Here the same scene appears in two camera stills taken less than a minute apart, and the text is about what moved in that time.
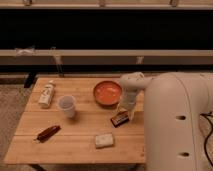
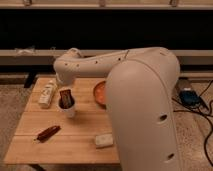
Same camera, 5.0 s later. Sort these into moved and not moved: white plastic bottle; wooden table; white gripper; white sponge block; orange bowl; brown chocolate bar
Moved: brown chocolate bar; white gripper
Not moved: white plastic bottle; white sponge block; orange bowl; wooden table
